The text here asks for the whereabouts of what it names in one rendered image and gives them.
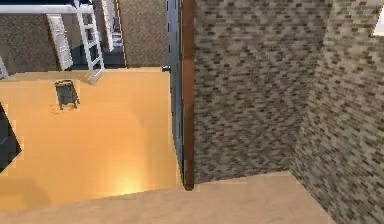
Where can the grey room door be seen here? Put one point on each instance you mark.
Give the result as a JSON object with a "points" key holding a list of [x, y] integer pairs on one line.
{"points": [[174, 83]]}

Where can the white room door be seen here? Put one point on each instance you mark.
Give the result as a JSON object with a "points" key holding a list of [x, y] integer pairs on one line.
{"points": [[61, 41]]}

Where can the white loft bed with ladder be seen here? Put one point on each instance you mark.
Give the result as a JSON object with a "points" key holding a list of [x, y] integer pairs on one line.
{"points": [[89, 40]]}

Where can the black furniture corner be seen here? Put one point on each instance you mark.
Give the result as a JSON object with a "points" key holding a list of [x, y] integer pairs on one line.
{"points": [[7, 141]]}

